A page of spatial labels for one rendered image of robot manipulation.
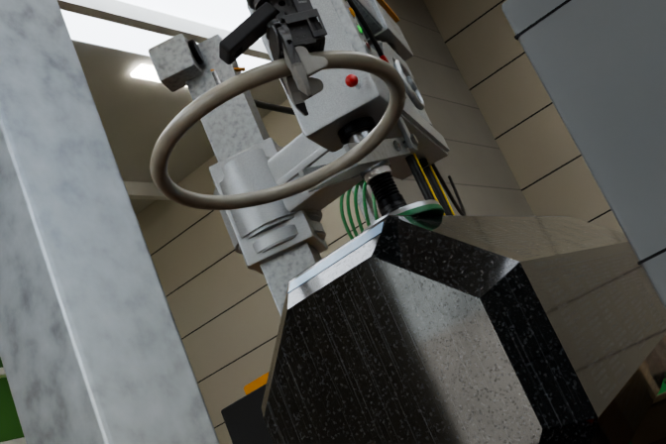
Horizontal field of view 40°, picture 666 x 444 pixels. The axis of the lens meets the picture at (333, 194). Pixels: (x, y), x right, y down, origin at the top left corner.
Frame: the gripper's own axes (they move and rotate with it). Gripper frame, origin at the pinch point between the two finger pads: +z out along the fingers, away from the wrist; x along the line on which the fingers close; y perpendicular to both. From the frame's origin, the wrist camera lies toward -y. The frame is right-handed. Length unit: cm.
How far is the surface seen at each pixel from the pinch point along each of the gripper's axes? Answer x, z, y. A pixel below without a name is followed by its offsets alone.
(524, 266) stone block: 45, 26, 44
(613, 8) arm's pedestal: -27.8, 13.0, 38.0
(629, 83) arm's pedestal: -25.1, 23.2, 36.4
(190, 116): 5.8, -5.3, -16.6
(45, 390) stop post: -68, 51, -40
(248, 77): -0.4, -6.1, -6.8
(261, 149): 168, -74, 26
